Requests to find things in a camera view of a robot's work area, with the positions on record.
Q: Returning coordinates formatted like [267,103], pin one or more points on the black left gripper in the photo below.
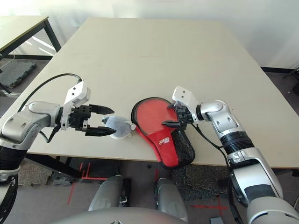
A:
[79,117]

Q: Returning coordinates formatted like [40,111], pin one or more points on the grey robot leg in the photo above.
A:
[107,193]
[169,198]

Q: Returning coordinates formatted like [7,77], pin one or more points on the grey robot torso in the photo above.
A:
[116,215]

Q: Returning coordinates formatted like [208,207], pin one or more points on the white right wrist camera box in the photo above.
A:
[184,95]

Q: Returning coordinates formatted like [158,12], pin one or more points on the silver metal floor bar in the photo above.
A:
[9,93]

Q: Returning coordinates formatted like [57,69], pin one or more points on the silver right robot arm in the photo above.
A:
[219,112]

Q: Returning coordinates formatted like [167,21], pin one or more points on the small grey box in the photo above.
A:
[217,220]

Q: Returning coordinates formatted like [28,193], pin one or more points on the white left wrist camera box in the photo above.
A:
[77,91]

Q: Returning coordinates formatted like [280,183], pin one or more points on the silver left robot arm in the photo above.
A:
[23,121]

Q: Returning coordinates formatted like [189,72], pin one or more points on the dark grey foam floor mat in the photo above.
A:
[16,72]

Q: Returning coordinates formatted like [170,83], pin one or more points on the grey plush zipper charm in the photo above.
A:
[119,126]

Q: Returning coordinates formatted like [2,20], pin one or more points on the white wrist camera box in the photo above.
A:
[77,91]
[184,95]

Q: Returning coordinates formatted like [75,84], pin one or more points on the dark speckled floor mat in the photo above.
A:
[198,182]

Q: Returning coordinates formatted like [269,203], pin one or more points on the brown speckled floor mat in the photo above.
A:
[35,172]

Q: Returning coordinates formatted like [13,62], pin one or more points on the black table frame beam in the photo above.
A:
[53,164]

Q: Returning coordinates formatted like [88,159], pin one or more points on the grey left robot leg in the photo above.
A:
[107,193]

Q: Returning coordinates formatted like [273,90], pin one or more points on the red black paddle case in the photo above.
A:
[168,149]

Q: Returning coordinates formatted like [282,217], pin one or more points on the beige side table black frame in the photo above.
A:
[16,28]

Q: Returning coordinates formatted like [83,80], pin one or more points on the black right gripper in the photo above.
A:
[185,117]

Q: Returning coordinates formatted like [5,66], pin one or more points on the grey right robot leg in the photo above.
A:
[169,198]

